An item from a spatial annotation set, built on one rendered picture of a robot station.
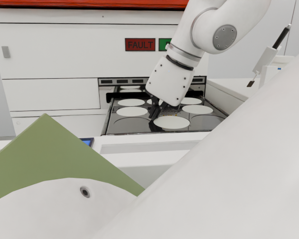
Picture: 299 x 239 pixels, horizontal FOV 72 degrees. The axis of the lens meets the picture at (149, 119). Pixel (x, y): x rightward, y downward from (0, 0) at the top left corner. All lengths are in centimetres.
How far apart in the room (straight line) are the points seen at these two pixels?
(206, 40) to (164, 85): 16
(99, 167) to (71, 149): 3
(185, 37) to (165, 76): 10
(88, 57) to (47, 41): 15
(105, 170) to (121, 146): 14
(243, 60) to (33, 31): 224
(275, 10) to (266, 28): 19
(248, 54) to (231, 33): 228
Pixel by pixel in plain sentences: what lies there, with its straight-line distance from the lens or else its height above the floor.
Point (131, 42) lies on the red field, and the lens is 84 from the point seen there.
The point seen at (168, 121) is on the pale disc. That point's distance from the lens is 57.
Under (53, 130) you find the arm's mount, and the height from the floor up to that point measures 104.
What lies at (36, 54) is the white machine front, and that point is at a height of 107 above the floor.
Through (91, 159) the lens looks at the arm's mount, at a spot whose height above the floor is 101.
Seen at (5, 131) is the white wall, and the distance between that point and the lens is 289.
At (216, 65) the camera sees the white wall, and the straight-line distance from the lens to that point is 255.
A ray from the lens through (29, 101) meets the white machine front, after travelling 96.
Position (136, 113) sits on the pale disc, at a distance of 64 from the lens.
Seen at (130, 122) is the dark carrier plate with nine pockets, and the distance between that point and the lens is 57.
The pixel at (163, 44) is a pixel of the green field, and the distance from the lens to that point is 86.
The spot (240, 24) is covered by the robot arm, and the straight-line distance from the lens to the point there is 44.
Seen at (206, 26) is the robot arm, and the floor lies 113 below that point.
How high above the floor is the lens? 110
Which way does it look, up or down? 20 degrees down
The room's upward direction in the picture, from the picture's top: straight up
